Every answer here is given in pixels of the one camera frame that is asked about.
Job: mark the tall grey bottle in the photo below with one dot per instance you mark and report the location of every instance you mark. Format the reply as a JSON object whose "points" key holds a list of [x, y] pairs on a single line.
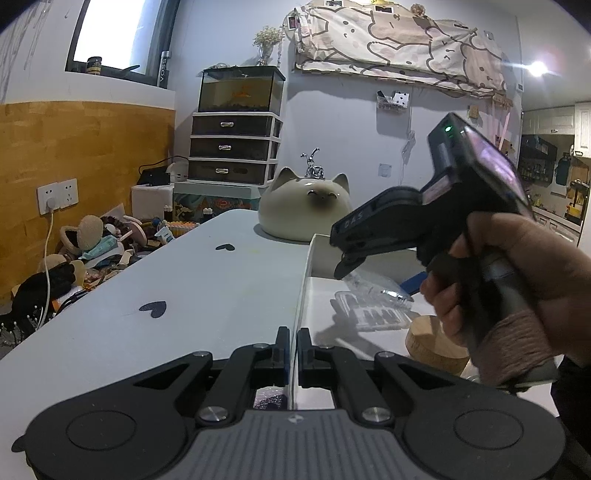
{"points": [[164, 69]]}

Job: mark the dark jar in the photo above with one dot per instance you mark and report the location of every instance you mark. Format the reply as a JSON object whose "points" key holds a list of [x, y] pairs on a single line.
{"points": [[94, 65]]}

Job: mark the colourful printed cabinet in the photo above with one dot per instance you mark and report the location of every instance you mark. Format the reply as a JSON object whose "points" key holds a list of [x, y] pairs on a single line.
{"points": [[217, 201]]}

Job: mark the black box device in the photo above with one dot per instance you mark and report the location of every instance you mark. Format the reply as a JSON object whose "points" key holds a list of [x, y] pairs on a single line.
{"points": [[154, 177]]}

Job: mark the window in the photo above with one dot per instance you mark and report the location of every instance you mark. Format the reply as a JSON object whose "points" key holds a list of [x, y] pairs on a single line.
{"points": [[120, 32]]}

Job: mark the person's right hand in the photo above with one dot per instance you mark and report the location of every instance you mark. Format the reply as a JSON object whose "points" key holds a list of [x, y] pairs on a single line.
{"points": [[545, 267]]}

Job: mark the black knitted cloth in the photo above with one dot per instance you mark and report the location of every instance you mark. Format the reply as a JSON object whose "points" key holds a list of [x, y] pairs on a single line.
{"points": [[44, 288]]}

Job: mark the white storage box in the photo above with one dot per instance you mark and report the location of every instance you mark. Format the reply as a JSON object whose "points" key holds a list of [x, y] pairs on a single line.
{"points": [[152, 203]]}

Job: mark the cat-shaped ceramic ornament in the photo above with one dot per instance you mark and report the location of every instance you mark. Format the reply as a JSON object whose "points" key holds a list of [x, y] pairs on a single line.
{"points": [[295, 212]]}

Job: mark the white upper kitchen cabinets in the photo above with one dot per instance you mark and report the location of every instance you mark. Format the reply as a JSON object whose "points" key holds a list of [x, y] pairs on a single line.
{"points": [[554, 120]]}

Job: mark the white wall power socket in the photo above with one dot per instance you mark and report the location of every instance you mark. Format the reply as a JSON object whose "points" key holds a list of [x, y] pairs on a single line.
{"points": [[57, 196]]}

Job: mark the small chrome ornament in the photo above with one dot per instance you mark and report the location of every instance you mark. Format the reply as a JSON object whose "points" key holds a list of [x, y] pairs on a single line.
{"points": [[313, 166]]}

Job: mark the printed blanket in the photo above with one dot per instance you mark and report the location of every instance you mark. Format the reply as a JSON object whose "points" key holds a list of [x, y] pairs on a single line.
{"points": [[397, 41]]}

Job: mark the round wooden lid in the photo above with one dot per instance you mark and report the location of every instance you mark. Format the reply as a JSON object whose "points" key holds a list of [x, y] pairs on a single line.
{"points": [[434, 346]]}

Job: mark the dried flower vase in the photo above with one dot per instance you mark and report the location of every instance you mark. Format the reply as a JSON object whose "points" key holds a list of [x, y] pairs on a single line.
{"points": [[267, 41]]}

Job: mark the heart-print table cover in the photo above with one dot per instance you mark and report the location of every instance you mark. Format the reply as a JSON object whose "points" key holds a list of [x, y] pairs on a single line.
{"points": [[194, 277]]}

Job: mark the plastic drawer unit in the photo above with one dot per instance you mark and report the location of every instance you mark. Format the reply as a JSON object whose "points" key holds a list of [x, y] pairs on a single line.
{"points": [[231, 147]]}

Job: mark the beige plush toy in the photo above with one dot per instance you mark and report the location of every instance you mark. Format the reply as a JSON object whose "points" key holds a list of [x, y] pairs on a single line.
{"points": [[87, 230]]}

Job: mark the ceiling lamp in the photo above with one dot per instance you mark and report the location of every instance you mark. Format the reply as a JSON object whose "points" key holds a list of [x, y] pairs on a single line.
{"points": [[538, 68]]}

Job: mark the clear plastic case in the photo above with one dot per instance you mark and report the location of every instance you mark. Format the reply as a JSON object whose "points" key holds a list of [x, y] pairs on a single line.
{"points": [[374, 314]]}

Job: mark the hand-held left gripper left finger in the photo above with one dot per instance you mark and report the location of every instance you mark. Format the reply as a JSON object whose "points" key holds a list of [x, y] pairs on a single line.
{"points": [[258, 364]]}

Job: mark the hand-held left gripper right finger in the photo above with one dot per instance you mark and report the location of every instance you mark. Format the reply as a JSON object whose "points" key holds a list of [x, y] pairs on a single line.
{"points": [[328, 364]]}

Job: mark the glass fish tank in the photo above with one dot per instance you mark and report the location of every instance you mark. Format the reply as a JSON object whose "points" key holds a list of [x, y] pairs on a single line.
{"points": [[240, 92]]}

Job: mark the white wall switch plate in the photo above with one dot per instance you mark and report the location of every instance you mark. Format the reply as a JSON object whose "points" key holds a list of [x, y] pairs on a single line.
{"points": [[385, 170]]}

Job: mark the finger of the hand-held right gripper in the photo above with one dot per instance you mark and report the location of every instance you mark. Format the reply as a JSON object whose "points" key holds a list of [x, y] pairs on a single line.
{"points": [[415, 284], [348, 266]]}

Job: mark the white cardboard box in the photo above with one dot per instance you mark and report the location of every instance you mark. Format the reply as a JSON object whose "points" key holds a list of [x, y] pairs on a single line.
{"points": [[318, 318]]}

